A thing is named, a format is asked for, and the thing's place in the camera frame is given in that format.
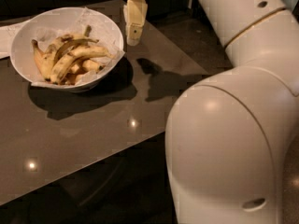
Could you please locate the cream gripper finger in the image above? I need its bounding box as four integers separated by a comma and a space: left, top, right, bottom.
123, 0, 148, 46

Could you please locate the spotted yellow banana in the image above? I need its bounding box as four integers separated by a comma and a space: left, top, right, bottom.
50, 45, 114, 84

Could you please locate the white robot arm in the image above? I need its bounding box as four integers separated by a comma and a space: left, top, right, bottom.
165, 0, 299, 224

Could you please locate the white paper bowl liner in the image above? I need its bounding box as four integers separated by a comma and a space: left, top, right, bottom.
26, 7, 124, 92

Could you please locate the lower small banana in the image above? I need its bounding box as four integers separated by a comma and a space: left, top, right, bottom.
69, 60, 105, 75

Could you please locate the curved brown-edged banana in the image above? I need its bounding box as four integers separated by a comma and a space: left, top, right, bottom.
54, 37, 98, 62

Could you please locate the left yellow banana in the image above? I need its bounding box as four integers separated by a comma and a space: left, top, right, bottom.
31, 39, 57, 80

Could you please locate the white paper sheet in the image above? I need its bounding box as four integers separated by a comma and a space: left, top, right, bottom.
0, 21, 25, 59

